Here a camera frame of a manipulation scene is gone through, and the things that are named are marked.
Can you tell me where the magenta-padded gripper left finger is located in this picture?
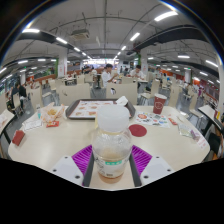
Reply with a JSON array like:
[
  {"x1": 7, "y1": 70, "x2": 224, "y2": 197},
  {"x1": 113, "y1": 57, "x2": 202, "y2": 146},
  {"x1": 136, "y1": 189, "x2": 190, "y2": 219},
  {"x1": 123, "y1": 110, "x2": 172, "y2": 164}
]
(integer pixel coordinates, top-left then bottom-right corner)
[{"x1": 49, "y1": 144, "x2": 95, "y2": 188}]

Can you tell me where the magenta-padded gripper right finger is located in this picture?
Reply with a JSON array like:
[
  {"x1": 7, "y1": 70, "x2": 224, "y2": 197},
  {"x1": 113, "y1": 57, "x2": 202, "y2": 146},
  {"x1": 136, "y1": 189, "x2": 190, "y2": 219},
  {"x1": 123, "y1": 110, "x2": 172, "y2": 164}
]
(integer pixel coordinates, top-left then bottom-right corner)
[{"x1": 128, "y1": 144, "x2": 175, "y2": 188}]

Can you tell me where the clear white-capped drink bottle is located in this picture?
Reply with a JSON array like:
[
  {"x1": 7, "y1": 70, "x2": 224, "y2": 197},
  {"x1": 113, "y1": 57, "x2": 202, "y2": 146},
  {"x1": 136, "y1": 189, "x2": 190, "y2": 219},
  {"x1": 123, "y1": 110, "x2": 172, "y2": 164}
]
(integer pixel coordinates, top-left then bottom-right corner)
[{"x1": 91, "y1": 104, "x2": 133, "y2": 184}]

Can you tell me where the flat round red coaster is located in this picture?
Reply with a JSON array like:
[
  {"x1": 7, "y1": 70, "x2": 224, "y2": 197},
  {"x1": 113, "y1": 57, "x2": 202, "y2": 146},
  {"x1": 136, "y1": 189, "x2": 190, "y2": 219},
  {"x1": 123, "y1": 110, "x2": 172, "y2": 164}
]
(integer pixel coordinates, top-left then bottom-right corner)
[{"x1": 128, "y1": 123, "x2": 148, "y2": 138}]

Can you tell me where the small red sauce packet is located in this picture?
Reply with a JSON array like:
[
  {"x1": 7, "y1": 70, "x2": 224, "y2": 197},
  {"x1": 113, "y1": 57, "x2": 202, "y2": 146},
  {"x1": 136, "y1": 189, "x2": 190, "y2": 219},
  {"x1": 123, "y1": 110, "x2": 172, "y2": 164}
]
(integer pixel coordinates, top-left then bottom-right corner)
[{"x1": 45, "y1": 120, "x2": 60, "y2": 128}]

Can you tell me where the clear plastic wrapper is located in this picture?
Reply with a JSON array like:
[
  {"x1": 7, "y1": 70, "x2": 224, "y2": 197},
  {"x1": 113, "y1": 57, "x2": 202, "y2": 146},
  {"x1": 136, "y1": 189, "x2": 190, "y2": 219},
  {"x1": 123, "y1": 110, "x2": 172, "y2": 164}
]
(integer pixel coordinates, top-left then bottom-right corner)
[{"x1": 178, "y1": 123, "x2": 194, "y2": 138}]

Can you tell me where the colourful sticker sheet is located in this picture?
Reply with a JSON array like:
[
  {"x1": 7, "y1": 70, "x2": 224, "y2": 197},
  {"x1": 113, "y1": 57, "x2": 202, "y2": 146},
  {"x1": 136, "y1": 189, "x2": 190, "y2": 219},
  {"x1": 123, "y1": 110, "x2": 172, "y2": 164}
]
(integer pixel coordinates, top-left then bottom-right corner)
[{"x1": 134, "y1": 110, "x2": 171, "y2": 129}]

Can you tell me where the dark food tray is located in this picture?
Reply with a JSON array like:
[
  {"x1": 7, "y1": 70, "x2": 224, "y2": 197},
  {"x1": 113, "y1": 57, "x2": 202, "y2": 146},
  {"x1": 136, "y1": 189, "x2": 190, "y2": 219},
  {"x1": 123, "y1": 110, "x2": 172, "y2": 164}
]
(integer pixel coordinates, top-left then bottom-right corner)
[{"x1": 65, "y1": 98, "x2": 136, "y2": 120}]

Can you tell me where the red paper food pouch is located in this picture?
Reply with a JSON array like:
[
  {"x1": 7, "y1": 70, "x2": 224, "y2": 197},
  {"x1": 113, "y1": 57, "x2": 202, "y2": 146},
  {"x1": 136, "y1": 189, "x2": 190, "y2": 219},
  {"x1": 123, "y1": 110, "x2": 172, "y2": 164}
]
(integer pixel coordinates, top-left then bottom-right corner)
[{"x1": 12, "y1": 129, "x2": 26, "y2": 147}]

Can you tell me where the crumpled food wrapper bag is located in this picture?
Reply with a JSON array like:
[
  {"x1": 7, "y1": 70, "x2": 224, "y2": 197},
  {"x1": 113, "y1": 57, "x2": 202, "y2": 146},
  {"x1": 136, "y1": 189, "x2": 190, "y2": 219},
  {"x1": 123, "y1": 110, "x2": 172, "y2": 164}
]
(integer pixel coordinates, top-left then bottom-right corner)
[{"x1": 40, "y1": 102, "x2": 67, "y2": 124}]

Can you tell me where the small clear sanitizer bottle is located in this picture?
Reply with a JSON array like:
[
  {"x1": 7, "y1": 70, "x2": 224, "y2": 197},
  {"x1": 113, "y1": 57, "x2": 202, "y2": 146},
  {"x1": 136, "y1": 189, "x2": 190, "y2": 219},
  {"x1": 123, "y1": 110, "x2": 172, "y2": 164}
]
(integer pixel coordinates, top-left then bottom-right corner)
[{"x1": 35, "y1": 103, "x2": 43, "y2": 120}]

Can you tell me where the red paper cup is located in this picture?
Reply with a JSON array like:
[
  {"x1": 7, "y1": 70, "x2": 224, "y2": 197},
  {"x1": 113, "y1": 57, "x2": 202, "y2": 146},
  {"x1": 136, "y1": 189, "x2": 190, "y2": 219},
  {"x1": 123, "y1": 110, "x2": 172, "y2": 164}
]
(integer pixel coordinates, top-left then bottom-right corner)
[{"x1": 152, "y1": 93, "x2": 168, "y2": 115}]

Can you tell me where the cream plastic chair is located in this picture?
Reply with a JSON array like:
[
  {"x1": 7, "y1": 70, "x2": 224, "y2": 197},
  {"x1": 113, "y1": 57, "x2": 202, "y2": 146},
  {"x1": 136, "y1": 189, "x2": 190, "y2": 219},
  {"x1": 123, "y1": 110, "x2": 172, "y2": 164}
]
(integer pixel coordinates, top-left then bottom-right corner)
[
  {"x1": 56, "y1": 83, "x2": 92, "y2": 107},
  {"x1": 105, "y1": 82, "x2": 139, "y2": 105}
]

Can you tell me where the white paper napkin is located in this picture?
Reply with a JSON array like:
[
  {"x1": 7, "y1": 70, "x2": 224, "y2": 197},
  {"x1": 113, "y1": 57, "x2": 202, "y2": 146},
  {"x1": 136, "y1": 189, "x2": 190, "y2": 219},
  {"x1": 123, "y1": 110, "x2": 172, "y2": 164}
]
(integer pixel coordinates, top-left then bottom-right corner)
[{"x1": 115, "y1": 95, "x2": 129, "y2": 107}]

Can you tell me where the white neighbouring table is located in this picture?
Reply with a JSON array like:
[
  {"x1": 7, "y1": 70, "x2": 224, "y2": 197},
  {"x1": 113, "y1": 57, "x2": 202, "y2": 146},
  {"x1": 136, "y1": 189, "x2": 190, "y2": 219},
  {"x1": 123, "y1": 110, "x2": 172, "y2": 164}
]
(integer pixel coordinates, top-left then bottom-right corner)
[
  {"x1": 0, "y1": 109, "x2": 16, "y2": 144},
  {"x1": 197, "y1": 104, "x2": 224, "y2": 134}
]

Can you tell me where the group of cream chairs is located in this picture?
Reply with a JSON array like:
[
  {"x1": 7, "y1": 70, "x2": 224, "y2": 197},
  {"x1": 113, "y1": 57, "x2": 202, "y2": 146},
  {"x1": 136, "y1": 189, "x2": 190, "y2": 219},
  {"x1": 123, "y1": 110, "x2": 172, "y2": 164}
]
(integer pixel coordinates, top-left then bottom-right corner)
[{"x1": 0, "y1": 71, "x2": 214, "y2": 114}]

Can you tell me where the person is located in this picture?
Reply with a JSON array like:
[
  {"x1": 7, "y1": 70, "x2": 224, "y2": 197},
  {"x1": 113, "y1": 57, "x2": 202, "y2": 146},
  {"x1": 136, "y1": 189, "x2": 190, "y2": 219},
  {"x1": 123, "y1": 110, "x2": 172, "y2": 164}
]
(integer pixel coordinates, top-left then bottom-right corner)
[
  {"x1": 10, "y1": 83, "x2": 21, "y2": 108},
  {"x1": 101, "y1": 63, "x2": 118, "y2": 88},
  {"x1": 129, "y1": 64, "x2": 148, "y2": 81},
  {"x1": 18, "y1": 83, "x2": 28, "y2": 100}
]

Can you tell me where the ceiling air conditioner unit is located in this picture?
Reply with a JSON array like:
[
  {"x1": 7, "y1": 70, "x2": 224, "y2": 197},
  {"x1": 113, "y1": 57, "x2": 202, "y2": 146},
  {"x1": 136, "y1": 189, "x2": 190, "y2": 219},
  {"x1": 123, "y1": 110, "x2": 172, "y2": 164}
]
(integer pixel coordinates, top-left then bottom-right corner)
[{"x1": 70, "y1": 29, "x2": 91, "y2": 40}]

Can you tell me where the group of ceiling lights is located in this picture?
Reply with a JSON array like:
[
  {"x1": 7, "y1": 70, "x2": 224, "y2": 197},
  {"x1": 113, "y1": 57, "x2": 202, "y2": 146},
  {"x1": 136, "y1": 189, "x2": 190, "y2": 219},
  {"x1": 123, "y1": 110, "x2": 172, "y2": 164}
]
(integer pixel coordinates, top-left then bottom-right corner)
[{"x1": 0, "y1": 9, "x2": 221, "y2": 81}]

